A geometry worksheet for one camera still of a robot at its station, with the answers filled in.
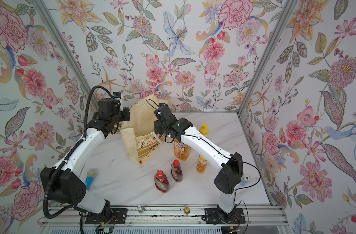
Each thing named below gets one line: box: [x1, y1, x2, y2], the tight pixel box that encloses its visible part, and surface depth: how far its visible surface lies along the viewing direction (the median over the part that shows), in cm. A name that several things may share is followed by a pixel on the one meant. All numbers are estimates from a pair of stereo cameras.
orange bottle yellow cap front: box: [196, 154, 209, 175], surface depth 80 cm
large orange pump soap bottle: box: [173, 138, 191, 161], surface depth 87 cm
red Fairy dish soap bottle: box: [154, 170, 170, 194], surface depth 74 cm
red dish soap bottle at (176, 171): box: [170, 159, 184, 183], surface depth 77 cm
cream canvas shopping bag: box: [119, 94, 163, 167], surface depth 88 cm
